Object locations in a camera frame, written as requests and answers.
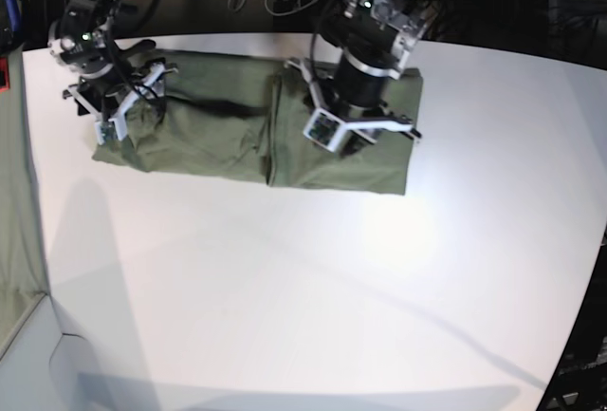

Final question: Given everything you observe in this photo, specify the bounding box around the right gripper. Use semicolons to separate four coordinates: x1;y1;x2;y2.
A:
61;39;177;123

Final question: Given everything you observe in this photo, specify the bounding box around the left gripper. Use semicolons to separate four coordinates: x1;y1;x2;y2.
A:
285;51;422;154

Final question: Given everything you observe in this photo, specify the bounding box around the green t-shirt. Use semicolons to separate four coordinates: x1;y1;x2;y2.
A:
92;50;414;195

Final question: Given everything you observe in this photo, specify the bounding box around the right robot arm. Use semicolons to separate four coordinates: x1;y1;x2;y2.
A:
48;0;175;127

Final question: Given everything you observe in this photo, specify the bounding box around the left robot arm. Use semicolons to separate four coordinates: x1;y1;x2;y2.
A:
286;0;428;153

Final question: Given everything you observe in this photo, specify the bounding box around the red device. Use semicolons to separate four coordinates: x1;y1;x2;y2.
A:
0;57;10;93

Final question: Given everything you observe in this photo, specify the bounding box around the green cloth at left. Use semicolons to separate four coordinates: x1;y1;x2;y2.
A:
1;48;49;354

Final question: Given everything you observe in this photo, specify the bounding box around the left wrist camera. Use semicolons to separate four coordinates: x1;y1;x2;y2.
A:
303;108;351;153

